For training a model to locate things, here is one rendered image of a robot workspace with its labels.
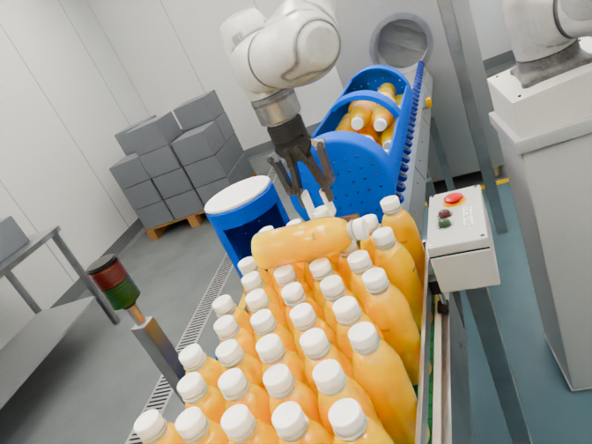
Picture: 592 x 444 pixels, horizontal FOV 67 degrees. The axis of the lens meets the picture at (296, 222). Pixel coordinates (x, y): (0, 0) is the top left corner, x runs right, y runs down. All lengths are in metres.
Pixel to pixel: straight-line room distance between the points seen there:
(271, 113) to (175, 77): 5.95
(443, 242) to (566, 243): 0.82
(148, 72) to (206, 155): 2.56
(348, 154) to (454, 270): 0.45
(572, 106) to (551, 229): 0.37
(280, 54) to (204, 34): 5.86
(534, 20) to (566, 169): 0.41
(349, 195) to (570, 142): 0.62
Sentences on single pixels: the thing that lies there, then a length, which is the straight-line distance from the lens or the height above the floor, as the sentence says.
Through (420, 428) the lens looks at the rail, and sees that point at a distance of 0.70.
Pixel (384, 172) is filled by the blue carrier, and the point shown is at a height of 1.11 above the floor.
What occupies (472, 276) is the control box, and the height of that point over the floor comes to 1.03.
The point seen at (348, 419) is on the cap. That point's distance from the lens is 0.55.
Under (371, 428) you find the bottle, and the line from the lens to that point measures 0.58.
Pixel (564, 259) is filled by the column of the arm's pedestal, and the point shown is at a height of 0.58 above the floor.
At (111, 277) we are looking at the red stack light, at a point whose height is 1.23.
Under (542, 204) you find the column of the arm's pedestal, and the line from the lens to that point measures 1.49.
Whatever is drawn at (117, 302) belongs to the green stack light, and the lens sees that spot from 0.98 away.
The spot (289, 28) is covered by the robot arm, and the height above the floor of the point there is 1.51.
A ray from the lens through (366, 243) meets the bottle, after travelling 0.92.
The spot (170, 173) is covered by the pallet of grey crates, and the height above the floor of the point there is 0.64.
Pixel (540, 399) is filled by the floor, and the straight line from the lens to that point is 1.98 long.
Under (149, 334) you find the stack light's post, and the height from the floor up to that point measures 1.08.
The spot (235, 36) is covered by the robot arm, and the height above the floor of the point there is 1.53.
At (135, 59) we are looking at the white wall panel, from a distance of 7.02.
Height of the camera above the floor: 1.52
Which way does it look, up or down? 23 degrees down
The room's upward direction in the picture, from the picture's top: 25 degrees counter-clockwise
